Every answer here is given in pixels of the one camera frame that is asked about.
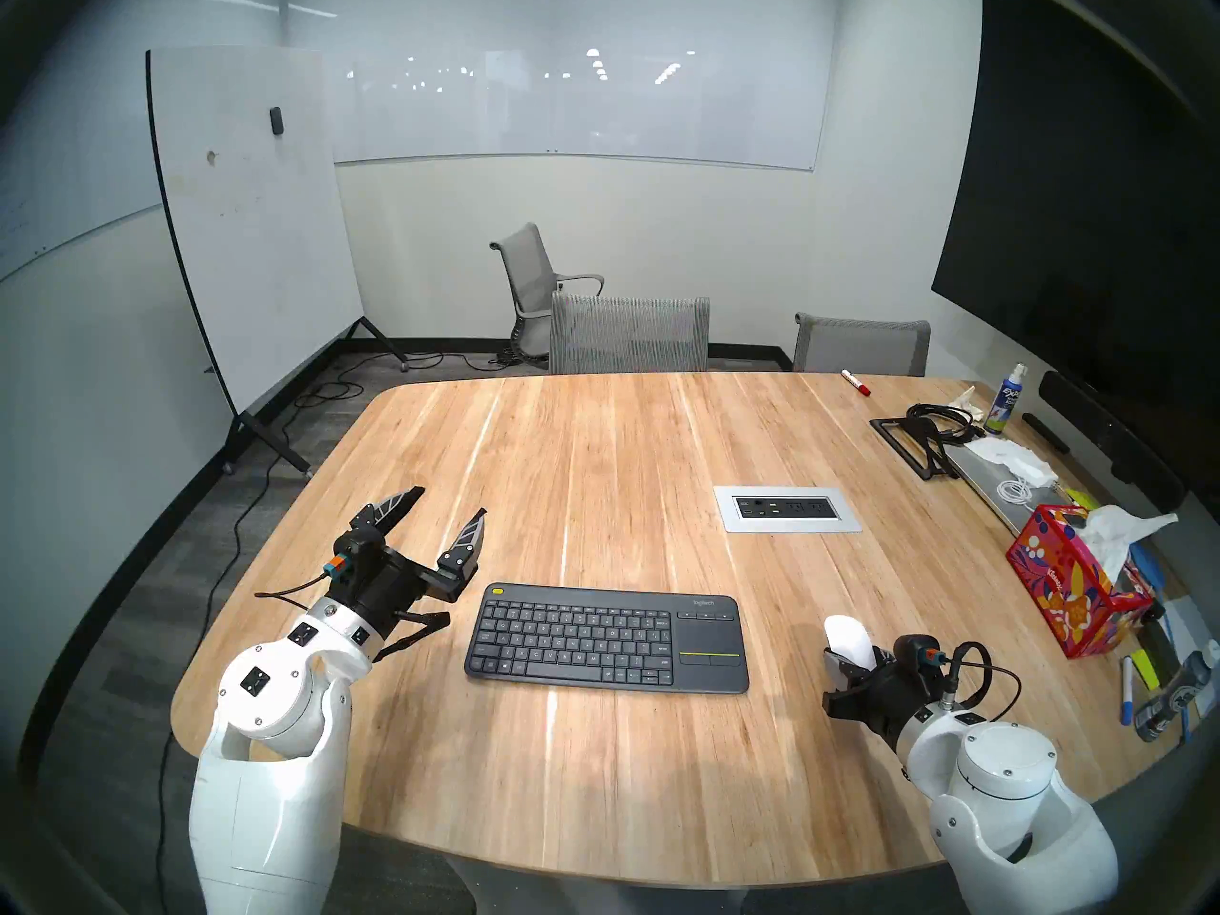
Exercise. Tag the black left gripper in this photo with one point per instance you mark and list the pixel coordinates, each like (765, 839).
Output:
(381, 584)

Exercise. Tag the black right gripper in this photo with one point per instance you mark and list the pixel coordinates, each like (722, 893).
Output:
(915, 684)

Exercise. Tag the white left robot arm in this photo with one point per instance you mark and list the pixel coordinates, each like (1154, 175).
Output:
(267, 780)

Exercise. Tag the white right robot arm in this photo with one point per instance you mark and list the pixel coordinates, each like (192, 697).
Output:
(1010, 789)

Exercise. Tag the silver table power outlet panel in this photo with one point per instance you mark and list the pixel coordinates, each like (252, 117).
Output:
(786, 509)

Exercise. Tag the red floral tissue box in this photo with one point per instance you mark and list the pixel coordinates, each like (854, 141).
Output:
(1067, 589)

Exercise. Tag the silver laptop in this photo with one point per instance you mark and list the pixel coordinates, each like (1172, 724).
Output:
(991, 494)

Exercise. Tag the black laptop stand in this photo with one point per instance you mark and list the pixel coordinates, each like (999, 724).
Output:
(923, 434)

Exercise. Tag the blue marker pen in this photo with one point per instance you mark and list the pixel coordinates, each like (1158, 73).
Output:
(1127, 689)

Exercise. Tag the yellow sticky note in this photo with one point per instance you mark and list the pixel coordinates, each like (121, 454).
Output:
(1080, 498)

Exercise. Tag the wide grey mesh chair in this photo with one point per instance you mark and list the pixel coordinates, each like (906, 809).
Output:
(629, 336)

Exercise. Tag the grey office chair with armrests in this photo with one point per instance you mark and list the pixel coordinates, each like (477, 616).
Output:
(524, 255)

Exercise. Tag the red whiteboard marker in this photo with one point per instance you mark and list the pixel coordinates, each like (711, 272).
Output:
(855, 382)

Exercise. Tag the grey and black can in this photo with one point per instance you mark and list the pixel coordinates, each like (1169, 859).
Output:
(1168, 703)

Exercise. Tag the crumpled white tissue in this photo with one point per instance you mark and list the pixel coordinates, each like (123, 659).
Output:
(967, 398)

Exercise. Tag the blue plastic item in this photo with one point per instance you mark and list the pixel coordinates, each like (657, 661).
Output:
(1148, 568)

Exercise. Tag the whiteboard cleaner spray bottle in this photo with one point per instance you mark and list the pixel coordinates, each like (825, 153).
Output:
(1006, 403)

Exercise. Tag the white paper sheet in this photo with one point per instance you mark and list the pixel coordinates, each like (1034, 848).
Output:
(1187, 627)

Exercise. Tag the grey fabric chair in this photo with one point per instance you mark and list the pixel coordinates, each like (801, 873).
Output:
(863, 349)

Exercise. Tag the rolling whiteboard on black stand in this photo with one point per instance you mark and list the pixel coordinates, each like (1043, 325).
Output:
(257, 236)

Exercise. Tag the black video sound bar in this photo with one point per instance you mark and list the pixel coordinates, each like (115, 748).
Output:
(1106, 437)

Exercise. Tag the wall glass whiteboard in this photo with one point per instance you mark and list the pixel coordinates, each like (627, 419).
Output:
(67, 141)
(572, 112)

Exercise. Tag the large black wall screen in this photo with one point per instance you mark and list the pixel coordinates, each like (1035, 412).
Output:
(1077, 208)

